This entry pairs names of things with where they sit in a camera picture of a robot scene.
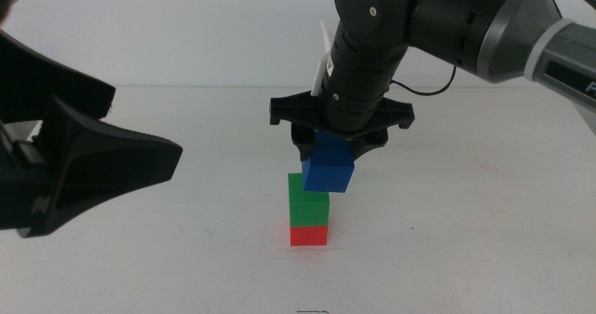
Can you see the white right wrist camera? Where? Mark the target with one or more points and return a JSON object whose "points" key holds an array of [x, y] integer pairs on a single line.
{"points": [[321, 72]]}

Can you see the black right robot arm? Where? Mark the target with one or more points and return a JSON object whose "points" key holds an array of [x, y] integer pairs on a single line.
{"points": [[442, 20]]}

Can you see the green cube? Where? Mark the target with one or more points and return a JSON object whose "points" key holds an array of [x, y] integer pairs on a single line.
{"points": [[307, 209]]}

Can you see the blue cube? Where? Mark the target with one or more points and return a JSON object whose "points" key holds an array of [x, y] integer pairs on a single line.
{"points": [[328, 169]]}

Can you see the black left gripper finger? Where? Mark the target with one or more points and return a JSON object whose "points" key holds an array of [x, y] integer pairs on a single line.
{"points": [[46, 76], [107, 165]]}

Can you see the red cube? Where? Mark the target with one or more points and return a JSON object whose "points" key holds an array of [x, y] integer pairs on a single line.
{"points": [[308, 236]]}

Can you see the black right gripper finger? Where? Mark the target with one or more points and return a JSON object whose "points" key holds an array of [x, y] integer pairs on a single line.
{"points": [[305, 141], [370, 141]]}

